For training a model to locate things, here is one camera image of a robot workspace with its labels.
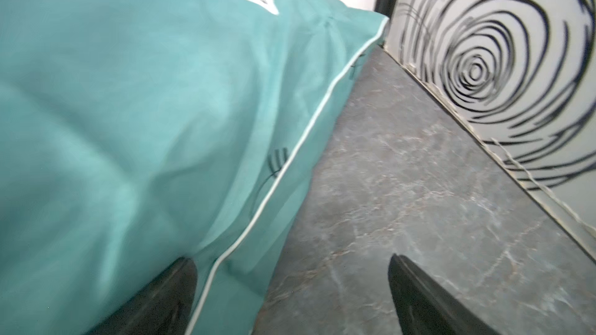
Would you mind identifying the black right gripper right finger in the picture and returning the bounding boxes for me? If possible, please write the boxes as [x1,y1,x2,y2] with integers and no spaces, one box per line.
[388,254,498,335]

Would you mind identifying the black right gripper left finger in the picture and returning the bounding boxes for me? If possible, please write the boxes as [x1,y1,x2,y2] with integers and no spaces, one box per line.
[89,257,197,335]

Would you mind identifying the teal pillow with cat print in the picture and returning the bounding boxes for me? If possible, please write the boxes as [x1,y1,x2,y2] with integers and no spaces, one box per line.
[1,0,388,334]

